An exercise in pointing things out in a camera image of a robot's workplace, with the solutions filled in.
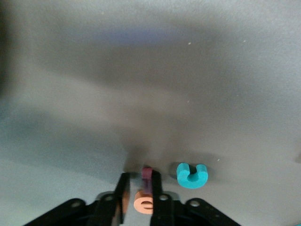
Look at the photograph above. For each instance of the teal foam letter c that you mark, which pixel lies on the teal foam letter c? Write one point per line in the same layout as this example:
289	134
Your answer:
185	181

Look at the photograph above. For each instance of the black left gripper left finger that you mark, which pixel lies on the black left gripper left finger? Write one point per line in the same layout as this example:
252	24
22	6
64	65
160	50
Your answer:
105	212

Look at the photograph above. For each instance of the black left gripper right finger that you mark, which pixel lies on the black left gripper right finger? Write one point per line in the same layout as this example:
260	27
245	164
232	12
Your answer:
162	212

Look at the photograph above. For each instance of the maroon foam letter i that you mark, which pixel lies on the maroon foam letter i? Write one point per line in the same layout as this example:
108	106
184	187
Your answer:
147	174

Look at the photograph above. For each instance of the orange foam letter e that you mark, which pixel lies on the orange foam letter e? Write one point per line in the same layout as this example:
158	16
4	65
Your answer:
141	202

